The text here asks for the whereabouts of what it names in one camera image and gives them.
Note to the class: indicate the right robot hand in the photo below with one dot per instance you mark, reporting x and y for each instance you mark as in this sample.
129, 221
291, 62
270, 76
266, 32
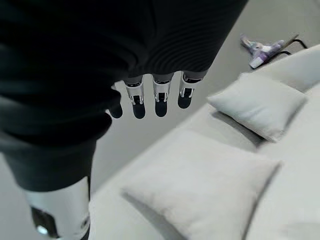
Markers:
75, 62

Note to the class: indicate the light grey sofa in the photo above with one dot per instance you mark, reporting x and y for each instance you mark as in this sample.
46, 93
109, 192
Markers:
262, 180

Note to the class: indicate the light grey square cushion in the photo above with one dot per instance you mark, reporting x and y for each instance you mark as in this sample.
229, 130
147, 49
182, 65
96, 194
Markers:
260, 105
203, 186

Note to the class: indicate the purple white handheld vacuum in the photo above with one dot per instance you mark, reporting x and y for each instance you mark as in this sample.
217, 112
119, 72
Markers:
260, 50

